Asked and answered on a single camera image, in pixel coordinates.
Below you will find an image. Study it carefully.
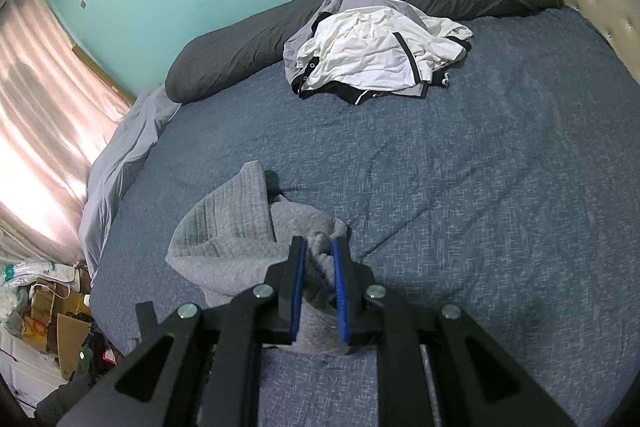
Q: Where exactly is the cardboard box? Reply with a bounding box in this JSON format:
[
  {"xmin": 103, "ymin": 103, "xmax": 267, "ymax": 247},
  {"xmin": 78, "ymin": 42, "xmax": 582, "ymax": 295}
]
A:
[
  {"xmin": 54, "ymin": 313, "xmax": 93, "ymax": 380},
  {"xmin": 27, "ymin": 279, "xmax": 91, "ymax": 353}
]

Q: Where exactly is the blue patterned bed cover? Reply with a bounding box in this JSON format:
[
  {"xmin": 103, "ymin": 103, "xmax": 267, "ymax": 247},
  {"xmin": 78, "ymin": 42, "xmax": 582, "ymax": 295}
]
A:
[{"xmin": 90, "ymin": 7, "xmax": 640, "ymax": 427}]

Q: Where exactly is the grey knit sweater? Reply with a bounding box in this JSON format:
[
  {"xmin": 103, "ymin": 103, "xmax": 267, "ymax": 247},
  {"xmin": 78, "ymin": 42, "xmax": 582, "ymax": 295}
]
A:
[{"xmin": 165, "ymin": 160, "xmax": 381, "ymax": 355}]

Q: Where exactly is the pink curtain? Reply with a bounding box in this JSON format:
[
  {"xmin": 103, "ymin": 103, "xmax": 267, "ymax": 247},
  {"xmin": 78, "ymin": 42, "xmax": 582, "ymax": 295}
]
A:
[{"xmin": 0, "ymin": 0, "xmax": 136, "ymax": 265}]

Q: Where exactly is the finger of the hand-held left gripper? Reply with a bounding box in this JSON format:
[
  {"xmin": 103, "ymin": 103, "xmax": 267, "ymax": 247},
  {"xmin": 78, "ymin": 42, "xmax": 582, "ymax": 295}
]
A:
[{"xmin": 135, "ymin": 302, "xmax": 161, "ymax": 344}]

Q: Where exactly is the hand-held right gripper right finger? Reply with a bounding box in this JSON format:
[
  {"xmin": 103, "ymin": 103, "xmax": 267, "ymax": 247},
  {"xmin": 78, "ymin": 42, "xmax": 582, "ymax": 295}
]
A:
[{"xmin": 331, "ymin": 237, "xmax": 576, "ymax": 427}]

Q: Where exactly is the white grey jacket black trim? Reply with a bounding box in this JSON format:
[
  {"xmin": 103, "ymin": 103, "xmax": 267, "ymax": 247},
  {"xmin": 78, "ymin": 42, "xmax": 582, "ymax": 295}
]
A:
[{"xmin": 282, "ymin": 0, "xmax": 473, "ymax": 106}]

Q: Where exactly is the dark cloth pile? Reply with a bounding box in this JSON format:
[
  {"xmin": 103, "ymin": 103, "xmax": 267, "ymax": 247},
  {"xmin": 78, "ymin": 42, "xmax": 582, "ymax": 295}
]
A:
[{"xmin": 35, "ymin": 377, "xmax": 103, "ymax": 420}]

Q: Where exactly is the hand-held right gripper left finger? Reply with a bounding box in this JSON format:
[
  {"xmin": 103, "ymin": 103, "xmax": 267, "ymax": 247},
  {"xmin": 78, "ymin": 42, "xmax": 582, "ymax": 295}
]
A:
[{"xmin": 55, "ymin": 235, "xmax": 308, "ymax": 427}]

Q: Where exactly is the dark grey long pillow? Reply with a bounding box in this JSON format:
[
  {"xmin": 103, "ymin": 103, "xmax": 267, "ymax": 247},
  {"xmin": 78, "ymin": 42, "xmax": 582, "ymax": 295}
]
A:
[{"xmin": 165, "ymin": 0, "xmax": 561, "ymax": 102}]

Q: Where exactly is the clear plastic bag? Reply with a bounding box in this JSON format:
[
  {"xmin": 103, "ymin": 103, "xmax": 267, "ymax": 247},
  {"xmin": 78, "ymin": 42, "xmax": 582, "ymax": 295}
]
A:
[{"xmin": 0, "ymin": 257, "xmax": 76, "ymax": 338}]

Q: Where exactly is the light grey blanket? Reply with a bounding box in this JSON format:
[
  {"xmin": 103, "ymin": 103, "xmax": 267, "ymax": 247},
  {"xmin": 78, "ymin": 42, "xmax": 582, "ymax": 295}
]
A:
[{"xmin": 79, "ymin": 84, "xmax": 183, "ymax": 280}]

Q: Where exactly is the white cabinet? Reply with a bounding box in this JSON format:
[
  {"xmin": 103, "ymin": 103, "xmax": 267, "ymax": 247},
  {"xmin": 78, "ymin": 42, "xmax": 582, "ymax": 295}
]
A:
[{"xmin": 0, "ymin": 327, "xmax": 66, "ymax": 413}]

